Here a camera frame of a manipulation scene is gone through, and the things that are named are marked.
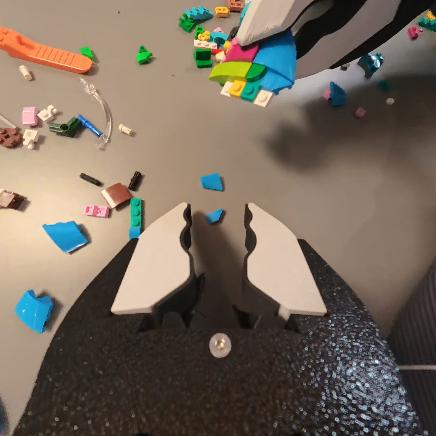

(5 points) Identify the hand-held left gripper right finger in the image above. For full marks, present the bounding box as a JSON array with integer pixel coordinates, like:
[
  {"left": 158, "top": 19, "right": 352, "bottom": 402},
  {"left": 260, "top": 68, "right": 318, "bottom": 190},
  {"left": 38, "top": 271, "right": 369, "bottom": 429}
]
[{"left": 241, "top": 203, "right": 328, "bottom": 327}]

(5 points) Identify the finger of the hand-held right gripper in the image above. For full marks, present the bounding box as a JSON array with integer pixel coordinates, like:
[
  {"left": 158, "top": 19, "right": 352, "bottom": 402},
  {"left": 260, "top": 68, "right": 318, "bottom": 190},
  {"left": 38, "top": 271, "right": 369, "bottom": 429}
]
[
  {"left": 237, "top": 0, "right": 309, "bottom": 47},
  {"left": 293, "top": 0, "right": 431, "bottom": 80}
]

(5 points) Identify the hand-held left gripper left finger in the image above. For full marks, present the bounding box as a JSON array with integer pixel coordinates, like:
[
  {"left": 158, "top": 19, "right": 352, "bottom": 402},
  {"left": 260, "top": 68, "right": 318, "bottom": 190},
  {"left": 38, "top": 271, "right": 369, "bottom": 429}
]
[{"left": 111, "top": 203, "right": 206, "bottom": 327}]

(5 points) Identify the multicoloured lego assembly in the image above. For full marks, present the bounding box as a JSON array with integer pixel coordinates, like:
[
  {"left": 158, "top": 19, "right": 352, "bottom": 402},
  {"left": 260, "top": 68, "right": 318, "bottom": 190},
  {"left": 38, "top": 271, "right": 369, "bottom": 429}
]
[{"left": 208, "top": 30, "right": 297, "bottom": 108}]

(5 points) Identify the blue curved lego piece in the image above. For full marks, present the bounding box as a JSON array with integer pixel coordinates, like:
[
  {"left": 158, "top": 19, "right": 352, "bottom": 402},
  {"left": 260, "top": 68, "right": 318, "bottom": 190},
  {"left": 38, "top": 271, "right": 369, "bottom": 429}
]
[
  {"left": 15, "top": 290, "right": 54, "bottom": 334},
  {"left": 200, "top": 173, "right": 224, "bottom": 192},
  {"left": 329, "top": 81, "right": 347, "bottom": 108},
  {"left": 42, "top": 221, "right": 90, "bottom": 254}
]

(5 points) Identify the dark blue lego claw piece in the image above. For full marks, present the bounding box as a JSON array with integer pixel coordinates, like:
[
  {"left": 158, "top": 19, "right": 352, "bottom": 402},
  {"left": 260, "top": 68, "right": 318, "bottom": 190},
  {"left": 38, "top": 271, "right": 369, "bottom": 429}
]
[{"left": 357, "top": 53, "right": 385, "bottom": 77}]

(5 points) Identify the green lego plate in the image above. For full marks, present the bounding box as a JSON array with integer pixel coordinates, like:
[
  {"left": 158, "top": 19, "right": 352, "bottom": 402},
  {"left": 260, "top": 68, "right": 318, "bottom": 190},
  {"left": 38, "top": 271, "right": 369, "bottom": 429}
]
[{"left": 129, "top": 198, "right": 144, "bottom": 229}]

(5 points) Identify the pile of small lego pieces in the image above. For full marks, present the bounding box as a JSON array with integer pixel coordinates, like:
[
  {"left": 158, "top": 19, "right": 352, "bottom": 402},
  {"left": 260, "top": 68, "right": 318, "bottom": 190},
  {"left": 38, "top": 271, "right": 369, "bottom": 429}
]
[{"left": 178, "top": 0, "right": 247, "bottom": 69}]

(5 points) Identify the brown curved lego slope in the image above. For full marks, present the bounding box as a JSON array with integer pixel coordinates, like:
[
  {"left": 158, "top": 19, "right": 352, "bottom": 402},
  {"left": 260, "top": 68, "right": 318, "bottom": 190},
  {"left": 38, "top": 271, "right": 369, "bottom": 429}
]
[{"left": 101, "top": 183, "right": 133, "bottom": 209}]

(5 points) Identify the transparent curved lego bar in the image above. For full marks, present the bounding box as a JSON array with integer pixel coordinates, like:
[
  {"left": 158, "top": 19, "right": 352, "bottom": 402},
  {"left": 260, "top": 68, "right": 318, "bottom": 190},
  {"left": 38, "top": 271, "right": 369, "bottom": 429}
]
[{"left": 79, "top": 78, "right": 113, "bottom": 150}]

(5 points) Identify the brown lego brick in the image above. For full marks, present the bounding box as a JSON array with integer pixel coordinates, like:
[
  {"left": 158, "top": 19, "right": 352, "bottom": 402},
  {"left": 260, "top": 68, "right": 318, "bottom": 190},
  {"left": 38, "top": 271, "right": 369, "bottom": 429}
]
[{"left": 5, "top": 192, "right": 27, "bottom": 211}]

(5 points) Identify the blue lego pin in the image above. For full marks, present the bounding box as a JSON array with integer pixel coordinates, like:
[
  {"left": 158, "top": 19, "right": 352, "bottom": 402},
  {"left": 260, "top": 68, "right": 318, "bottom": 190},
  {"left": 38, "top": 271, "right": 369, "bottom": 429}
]
[{"left": 77, "top": 114, "right": 104, "bottom": 137}]

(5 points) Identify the dark green lego connector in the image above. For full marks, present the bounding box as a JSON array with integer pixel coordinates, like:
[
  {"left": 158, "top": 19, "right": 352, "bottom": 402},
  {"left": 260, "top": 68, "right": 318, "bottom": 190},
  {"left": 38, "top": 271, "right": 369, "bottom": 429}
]
[{"left": 48, "top": 117, "right": 82, "bottom": 137}]

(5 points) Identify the brown round lego plate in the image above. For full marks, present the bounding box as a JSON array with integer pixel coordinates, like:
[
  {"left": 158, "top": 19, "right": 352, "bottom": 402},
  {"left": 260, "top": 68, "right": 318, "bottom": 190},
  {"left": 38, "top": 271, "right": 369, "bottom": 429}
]
[{"left": 0, "top": 127, "right": 22, "bottom": 149}]

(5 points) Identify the orange lego brick separator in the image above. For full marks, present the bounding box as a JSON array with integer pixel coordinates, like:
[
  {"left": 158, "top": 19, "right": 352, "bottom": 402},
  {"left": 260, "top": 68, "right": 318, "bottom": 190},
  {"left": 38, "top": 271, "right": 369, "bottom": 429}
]
[{"left": 0, "top": 27, "right": 93, "bottom": 75}]

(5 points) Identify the grey ribbed sweater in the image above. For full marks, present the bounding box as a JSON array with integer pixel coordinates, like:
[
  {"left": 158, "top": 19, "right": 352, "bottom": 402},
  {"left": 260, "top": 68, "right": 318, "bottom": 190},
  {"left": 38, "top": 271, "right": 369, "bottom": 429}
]
[{"left": 388, "top": 259, "right": 436, "bottom": 436}]

